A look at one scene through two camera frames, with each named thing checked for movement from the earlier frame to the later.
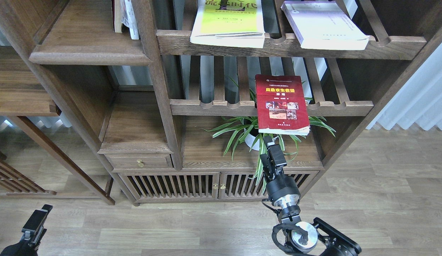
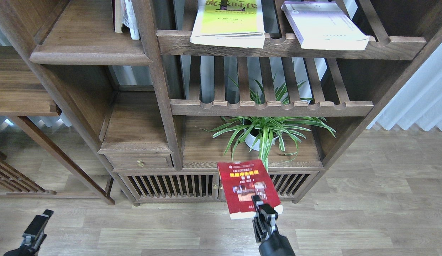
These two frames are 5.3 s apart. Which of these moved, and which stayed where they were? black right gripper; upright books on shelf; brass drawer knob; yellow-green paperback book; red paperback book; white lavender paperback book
Moved: black right gripper; red paperback book
Stayed: brass drawer knob; yellow-green paperback book; upright books on shelf; white lavender paperback book
